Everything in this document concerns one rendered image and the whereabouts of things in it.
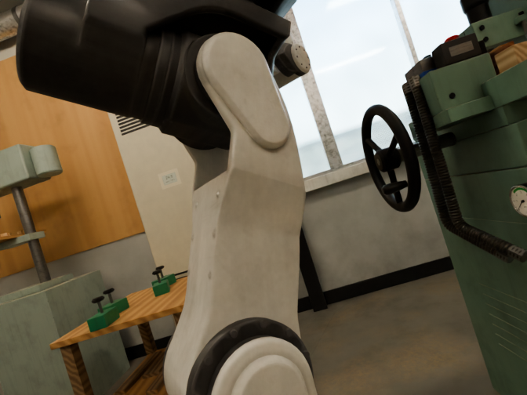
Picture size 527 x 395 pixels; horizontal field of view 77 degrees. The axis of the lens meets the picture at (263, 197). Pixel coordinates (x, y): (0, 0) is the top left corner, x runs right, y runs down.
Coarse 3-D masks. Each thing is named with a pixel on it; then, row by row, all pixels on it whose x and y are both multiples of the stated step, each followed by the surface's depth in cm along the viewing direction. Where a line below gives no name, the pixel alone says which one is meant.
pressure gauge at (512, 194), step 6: (516, 186) 60; (522, 186) 59; (510, 192) 62; (516, 192) 61; (522, 192) 60; (510, 198) 63; (516, 198) 62; (522, 198) 60; (516, 204) 62; (522, 204) 60; (516, 210) 62; (522, 210) 61
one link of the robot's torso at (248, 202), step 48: (240, 48) 37; (240, 96) 36; (240, 144) 36; (288, 144) 39; (192, 192) 49; (240, 192) 37; (288, 192) 39; (192, 240) 44; (240, 240) 37; (288, 240) 40; (192, 288) 41; (240, 288) 36; (288, 288) 39; (192, 336) 36; (240, 336) 34; (288, 336) 37; (192, 384) 31
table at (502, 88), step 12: (504, 72) 63; (516, 72) 60; (492, 84) 67; (504, 84) 64; (516, 84) 61; (492, 96) 68; (504, 96) 65; (516, 96) 62; (456, 108) 68; (468, 108) 68; (480, 108) 68; (492, 108) 68; (444, 120) 70; (456, 120) 68
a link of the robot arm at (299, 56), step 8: (288, 48) 80; (296, 48) 82; (280, 56) 79; (288, 56) 79; (296, 56) 81; (304, 56) 84; (280, 64) 80; (288, 64) 80; (296, 64) 81; (304, 64) 83; (288, 72) 81; (304, 72) 83
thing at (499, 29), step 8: (520, 8) 83; (496, 16) 83; (504, 16) 83; (512, 16) 83; (472, 24) 83; (480, 24) 83; (488, 24) 83; (496, 24) 83; (504, 24) 83; (512, 24) 83; (520, 24) 82; (464, 32) 86; (472, 32) 83; (480, 32) 83; (488, 32) 83; (496, 32) 83; (504, 32) 83; (512, 32) 82; (520, 32) 82; (480, 40) 83; (488, 40) 83; (496, 40) 83; (504, 40) 83; (512, 40) 84; (488, 48) 84
